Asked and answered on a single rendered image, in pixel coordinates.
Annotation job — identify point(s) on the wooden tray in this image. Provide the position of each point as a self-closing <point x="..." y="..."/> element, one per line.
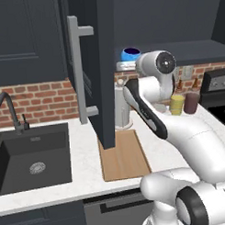
<point x="125" y="160"/>

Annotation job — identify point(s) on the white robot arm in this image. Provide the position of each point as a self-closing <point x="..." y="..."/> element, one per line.
<point x="198" y="145"/>

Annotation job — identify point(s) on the black sink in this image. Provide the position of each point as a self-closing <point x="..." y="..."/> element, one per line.
<point x="30" y="157"/>

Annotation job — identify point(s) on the black stove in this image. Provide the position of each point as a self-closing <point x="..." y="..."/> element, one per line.
<point x="216" y="92"/>

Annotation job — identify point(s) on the brown bottle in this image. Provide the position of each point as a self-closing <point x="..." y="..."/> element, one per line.
<point x="179" y="85"/>
<point x="195" y="83"/>

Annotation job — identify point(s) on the grey dishwasher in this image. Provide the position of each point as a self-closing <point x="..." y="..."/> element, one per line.
<point x="121" y="213"/>

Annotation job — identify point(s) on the yellow cylinder jar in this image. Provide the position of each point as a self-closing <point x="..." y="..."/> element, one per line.
<point x="177" y="105"/>

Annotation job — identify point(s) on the dark base cabinet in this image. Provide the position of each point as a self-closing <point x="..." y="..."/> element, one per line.
<point x="41" y="219"/>

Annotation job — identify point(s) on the dark closed cabinet door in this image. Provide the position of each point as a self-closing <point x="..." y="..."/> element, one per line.
<point x="26" y="37"/>

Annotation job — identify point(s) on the black tap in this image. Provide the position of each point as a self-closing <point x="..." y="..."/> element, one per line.
<point x="11" y="111"/>

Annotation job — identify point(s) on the maroon cylinder jar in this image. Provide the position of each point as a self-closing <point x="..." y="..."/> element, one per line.
<point x="191" y="103"/>

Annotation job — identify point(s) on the grey wall socket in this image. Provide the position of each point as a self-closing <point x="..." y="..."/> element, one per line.
<point x="187" y="72"/>

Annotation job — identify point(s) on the dark wall cabinet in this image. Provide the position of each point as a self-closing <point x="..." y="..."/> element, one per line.
<point x="175" y="20"/>

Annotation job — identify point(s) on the blue mug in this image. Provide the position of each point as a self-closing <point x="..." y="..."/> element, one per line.
<point x="129" y="54"/>

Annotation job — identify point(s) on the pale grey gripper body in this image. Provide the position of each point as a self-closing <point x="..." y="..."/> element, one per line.
<point x="161" y="107"/>

